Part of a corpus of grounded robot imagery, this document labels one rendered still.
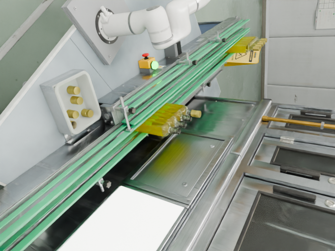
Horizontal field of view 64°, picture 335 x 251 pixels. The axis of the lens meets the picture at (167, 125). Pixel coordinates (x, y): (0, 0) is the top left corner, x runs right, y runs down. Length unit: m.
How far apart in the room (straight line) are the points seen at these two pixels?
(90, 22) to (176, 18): 0.37
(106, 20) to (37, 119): 0.51
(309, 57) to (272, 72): 0.89
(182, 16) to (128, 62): 0.43
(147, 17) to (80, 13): 0.28
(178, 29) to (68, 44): 0.47
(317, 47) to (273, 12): 1.24
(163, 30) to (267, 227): 0.84
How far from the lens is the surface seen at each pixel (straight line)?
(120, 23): 1.24
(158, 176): 1.19
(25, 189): 1.08
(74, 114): 1.18
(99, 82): 1.35
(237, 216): 1.06
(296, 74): 7.29
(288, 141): 1.43
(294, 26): 6.97
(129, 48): 1.51
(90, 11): 1.29
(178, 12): 1.21
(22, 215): 1.02
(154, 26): 1.15
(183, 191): 1.10
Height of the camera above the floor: 1.72
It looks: 31 degrees down
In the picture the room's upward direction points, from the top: 100 degrees clockwise
